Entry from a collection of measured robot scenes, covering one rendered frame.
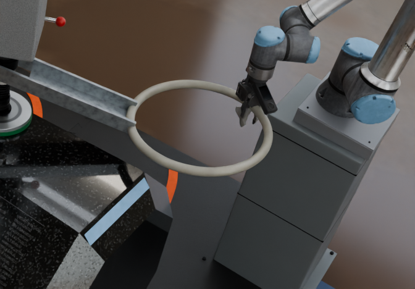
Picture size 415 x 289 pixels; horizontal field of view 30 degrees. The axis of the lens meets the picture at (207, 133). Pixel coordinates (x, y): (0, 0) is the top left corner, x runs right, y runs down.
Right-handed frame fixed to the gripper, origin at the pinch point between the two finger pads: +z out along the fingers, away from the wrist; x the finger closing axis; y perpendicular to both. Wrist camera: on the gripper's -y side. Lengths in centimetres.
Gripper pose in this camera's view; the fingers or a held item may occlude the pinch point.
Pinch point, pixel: (249, 123)
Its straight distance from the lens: 272.5
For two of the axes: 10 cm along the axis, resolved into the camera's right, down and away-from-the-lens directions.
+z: -1.9, 7.7, 6.1
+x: -8.3, 2.0, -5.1
